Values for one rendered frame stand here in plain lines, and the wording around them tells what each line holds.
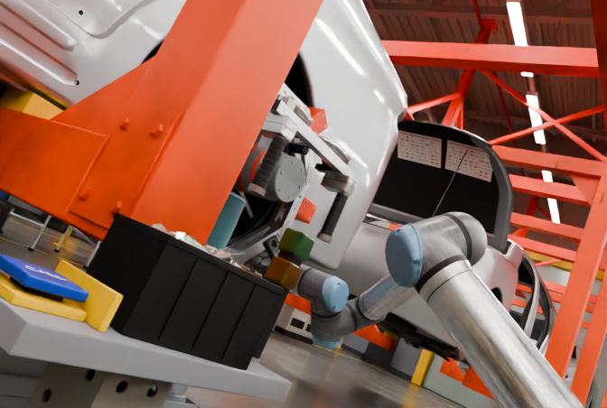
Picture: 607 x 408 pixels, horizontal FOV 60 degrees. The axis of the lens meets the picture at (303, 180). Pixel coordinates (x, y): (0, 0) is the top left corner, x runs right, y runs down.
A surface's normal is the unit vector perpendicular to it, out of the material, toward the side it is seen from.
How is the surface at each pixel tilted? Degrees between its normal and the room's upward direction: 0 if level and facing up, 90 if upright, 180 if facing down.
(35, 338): 90
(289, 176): 90
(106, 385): 90
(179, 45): 90
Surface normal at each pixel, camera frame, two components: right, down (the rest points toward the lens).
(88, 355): 0.76, 0.20
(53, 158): -0.50, -0.41
